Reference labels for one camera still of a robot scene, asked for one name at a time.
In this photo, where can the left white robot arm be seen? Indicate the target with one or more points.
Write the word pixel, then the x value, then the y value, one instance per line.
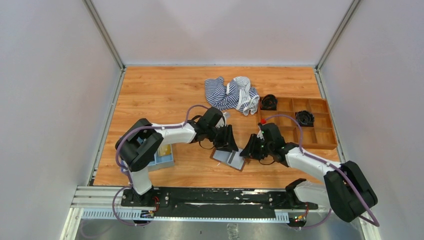
pixel 138 146

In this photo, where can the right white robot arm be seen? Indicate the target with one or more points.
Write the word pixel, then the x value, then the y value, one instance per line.
pixel 343 188

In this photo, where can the brown leather card holder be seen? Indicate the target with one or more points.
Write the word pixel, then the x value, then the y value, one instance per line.
pixel 231 159

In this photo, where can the gold card in box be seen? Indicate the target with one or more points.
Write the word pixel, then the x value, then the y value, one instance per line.
pixel 164 150

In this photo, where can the black coiled belt top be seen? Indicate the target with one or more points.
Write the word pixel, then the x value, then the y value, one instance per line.
pixel 269 103

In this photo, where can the blue striped cloth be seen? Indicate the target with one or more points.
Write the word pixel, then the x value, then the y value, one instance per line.
pixel 238 94

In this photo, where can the black coiled belt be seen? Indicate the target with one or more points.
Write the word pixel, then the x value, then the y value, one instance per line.
pixel 269 103
pixel 305 118

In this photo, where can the black coiled belt right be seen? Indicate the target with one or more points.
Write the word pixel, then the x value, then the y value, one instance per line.
pixel 305 118

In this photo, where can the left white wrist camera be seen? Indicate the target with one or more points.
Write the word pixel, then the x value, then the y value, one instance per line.
pixel 223 121

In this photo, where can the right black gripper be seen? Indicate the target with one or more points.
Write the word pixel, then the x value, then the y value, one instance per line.
pixel 250 151

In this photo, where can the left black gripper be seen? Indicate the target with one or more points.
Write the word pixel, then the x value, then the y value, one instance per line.
pixel 227 142

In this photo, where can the wooden compartment tray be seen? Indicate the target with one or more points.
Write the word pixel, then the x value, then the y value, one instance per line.
pixel 320 136

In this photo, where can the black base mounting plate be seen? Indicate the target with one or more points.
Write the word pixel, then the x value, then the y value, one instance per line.
pixel 198 202

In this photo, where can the blue plastic organizer box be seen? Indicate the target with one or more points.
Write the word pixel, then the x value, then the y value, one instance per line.
pixel 160 159

